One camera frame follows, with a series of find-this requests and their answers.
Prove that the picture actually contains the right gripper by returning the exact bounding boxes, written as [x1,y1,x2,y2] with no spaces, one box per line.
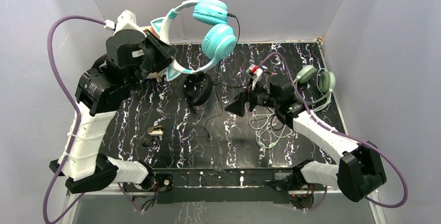
[225,78,280,117]

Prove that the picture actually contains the black headphones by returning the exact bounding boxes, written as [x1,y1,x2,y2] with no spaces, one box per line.
[183,72,214,107]

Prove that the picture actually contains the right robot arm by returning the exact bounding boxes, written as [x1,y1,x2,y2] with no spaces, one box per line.
[225,83,387,202]

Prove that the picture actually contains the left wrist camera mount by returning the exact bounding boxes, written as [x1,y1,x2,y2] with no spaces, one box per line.
[104,10,144,34]

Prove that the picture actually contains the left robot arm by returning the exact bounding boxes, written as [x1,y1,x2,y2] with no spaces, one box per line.
[49,30,177,194]

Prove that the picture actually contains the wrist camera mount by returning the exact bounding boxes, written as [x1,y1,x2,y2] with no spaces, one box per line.
[104,10,144,34]
[245,64,263,90]

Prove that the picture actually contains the green headphone cable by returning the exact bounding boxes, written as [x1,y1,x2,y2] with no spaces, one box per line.
[249,88,333,150]

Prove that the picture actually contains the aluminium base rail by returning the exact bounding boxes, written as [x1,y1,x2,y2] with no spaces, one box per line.
[62,168,386,224]

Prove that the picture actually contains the green headphones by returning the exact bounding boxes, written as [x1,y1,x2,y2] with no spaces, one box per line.
[294,65,336,112]

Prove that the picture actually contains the teal cat-ear headphones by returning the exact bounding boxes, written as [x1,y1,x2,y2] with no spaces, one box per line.
[150,0,239,82]

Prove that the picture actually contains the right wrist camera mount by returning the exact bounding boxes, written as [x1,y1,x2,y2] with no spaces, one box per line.
[245,64,263,90]

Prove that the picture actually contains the small tan white clip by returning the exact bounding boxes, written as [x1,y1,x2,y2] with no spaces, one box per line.
[147,125,164,137]

